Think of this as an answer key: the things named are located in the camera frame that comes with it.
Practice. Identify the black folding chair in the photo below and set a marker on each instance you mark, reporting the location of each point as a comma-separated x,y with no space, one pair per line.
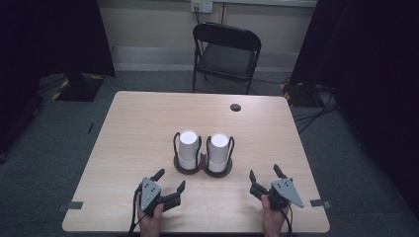
227,59

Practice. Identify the white wall socket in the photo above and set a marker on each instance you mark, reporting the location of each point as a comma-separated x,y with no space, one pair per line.
202,6

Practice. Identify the black round table grommet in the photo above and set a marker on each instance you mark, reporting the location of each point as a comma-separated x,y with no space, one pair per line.
235,107

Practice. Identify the dark double cup holder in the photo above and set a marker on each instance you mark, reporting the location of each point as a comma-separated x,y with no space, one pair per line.
201,164

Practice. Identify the person's left hand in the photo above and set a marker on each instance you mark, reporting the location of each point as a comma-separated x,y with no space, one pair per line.
150,223

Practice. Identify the black stand base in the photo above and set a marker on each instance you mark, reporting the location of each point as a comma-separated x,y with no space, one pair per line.
79,86
301,95

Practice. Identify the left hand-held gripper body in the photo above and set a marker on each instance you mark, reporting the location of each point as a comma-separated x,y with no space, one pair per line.
150,194

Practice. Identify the person's right hand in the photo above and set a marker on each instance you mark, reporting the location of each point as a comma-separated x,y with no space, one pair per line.
271,220

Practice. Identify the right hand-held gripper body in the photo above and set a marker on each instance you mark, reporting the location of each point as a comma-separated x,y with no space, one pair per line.
285,192

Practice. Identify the grey tape strip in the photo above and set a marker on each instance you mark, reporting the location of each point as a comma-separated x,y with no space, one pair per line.
320,203
70,206

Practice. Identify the black curtain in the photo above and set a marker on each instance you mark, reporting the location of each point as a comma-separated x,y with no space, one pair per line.
49,42
372,82

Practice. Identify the small black pen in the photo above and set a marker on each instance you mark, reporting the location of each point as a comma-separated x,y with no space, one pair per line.
90,128

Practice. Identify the stack of white paper cups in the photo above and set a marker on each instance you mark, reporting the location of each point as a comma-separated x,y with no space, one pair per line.
219,151
188,148

